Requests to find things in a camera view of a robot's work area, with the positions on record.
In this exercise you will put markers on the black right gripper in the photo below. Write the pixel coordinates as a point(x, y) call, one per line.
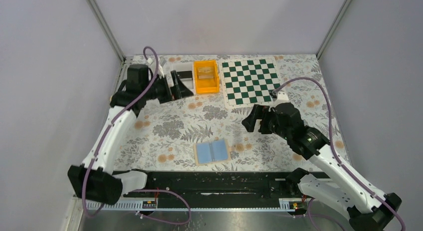
point(265, 120)

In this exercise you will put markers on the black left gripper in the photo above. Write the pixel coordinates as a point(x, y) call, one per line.
point(168, 89)

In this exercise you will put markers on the beige leather card holder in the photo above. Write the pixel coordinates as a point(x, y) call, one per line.
point(211, 152)

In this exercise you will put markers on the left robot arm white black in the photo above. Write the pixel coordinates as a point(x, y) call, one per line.
point(94, 179)

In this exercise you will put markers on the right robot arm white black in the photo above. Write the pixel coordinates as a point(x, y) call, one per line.
point(366, 207)

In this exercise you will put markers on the white plastic bin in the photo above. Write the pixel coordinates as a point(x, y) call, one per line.
point(184, 67)

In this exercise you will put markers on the black box in white bin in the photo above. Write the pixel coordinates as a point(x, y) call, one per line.
point(185, 75)

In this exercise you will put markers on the orange plastic bin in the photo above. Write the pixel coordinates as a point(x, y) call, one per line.
point(206, 86)

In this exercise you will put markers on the wooden block in orange bin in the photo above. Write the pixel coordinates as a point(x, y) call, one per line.
point(205, 73)

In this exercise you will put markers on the green white chessboard mat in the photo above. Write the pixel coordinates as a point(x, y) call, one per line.
point(248, 81)

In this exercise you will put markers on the floral table cloth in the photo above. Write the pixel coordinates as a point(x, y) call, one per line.
point(164, 135)

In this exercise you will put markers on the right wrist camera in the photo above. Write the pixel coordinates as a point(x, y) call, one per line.
point(280, 97)

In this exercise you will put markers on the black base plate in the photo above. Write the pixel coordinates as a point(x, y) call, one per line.
point(239, 189)

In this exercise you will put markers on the slotted cable duct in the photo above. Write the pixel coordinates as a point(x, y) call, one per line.
point(149, 204)

